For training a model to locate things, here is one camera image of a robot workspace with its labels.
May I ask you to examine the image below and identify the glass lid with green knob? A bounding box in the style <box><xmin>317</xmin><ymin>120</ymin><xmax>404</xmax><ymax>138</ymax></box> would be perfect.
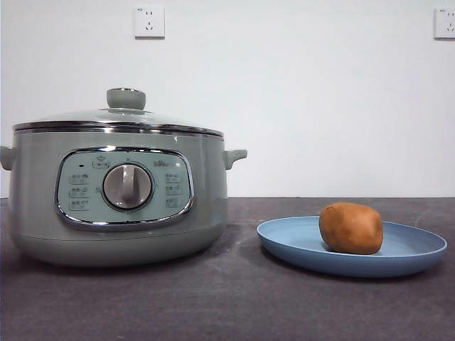
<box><xmin>12</xmin><ymin>87</ymin><xmax>225</xmax><ymax>138</ymax></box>

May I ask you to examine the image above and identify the white wall socket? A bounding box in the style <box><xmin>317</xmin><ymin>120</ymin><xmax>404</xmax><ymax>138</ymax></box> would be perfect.
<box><xmin>433</xmin><ymin>8</ymin><xmax>455</xmax><ymax>40</ymax></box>
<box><xmin>134</xmin><ymin>6</ymin><xmax>166</xmax><ymax>40</ymax></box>

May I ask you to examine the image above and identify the brown potato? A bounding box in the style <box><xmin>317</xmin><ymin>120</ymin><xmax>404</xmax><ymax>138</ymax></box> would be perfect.
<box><xmin>318</xmin><ymin>202</ymin><xmax>384</xmax><ymax>256</ymax></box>

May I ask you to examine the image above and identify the pale green electric steamer pot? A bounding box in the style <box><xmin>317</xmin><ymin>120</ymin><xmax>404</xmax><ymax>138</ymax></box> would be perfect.
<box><xmin>0</xmin><ymin>130</ymin><xmax>248</xmax><ymax>268</ymax></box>

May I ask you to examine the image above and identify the blue round plate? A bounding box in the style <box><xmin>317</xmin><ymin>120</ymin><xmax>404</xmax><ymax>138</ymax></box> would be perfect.
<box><xmin>256</xmin><ymin>216</ymin><xmax>448</xmax><ymax>278</ymax></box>

